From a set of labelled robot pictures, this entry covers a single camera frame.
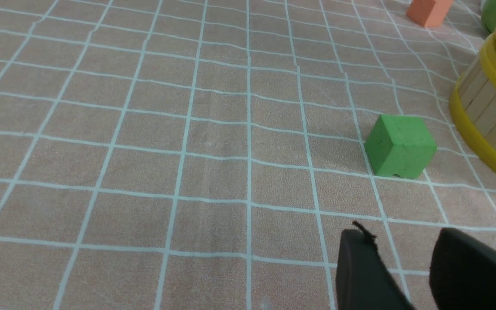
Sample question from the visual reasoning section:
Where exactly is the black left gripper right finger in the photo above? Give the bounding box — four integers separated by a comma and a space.
429, 228, 496, 310

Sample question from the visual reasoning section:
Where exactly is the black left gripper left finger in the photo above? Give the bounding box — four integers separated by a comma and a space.
336, 222, 415, 310

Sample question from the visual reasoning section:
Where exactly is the yellow bamboo steamer basket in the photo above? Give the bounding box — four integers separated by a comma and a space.
449, 34, 496, 173

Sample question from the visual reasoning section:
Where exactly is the green foam cube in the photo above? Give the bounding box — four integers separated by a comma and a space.
364, 114, 437, 179

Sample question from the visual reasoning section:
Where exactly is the orange foam cube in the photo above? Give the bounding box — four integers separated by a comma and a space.
406, 0, 453, 28

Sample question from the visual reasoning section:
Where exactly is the green toy watermelon ball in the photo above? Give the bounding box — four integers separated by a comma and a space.
480, 0, 496, 34

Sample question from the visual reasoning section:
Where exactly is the pink checkered tablecloth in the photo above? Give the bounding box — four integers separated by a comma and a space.
0, 0, 496, 310

